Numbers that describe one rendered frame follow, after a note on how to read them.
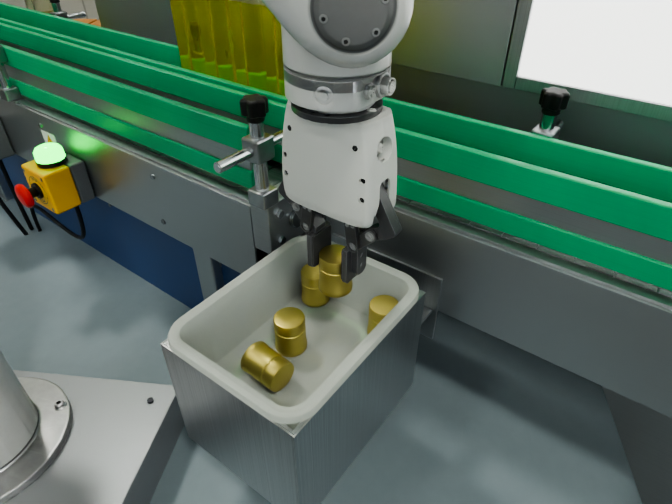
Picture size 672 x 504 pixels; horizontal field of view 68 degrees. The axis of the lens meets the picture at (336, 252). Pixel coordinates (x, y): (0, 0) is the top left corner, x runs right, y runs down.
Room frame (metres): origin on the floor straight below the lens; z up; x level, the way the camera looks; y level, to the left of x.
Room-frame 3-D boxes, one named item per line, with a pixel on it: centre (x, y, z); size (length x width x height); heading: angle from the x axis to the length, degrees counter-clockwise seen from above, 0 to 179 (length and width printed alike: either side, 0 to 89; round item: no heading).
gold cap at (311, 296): (0.46, 0.03, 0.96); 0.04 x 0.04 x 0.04
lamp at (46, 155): (0.73, 0.45, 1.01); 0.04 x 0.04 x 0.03
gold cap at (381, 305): (0.40, -0.05, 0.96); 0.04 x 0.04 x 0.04
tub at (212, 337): (0.37, 0.04, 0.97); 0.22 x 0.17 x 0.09; 143
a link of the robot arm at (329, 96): (0.40, 0.00, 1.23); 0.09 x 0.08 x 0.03; 54
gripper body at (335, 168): (0.40, 0.00, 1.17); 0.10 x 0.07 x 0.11; 54
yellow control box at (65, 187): (0.72, 0.45, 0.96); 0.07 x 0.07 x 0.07; 53
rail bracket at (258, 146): (0.52, 0.07, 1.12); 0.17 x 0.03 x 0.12; 143
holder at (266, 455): (0.39, 0.02, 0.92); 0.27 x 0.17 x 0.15; 143
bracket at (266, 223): (0.54, 0.06, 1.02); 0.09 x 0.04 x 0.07; 143
